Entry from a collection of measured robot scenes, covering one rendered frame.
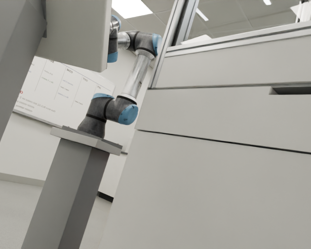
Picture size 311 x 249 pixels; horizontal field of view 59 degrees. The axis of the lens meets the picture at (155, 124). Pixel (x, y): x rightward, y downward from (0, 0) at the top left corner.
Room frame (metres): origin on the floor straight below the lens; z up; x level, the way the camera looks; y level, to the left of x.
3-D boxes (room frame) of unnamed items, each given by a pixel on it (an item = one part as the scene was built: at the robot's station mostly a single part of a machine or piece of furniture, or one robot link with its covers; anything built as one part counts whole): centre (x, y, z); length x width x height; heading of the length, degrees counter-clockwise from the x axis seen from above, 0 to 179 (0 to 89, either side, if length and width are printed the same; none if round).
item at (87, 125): (1.49, 0.32, 0.83); 0.15 x 0.15 x 0.10
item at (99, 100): (1.48, 0.31, 0.95); 0.13 x 0.12 x 0.14; 69
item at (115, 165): (5.42, 0.08, 0.61); 1.15 x 0.72 x 1.22; 139
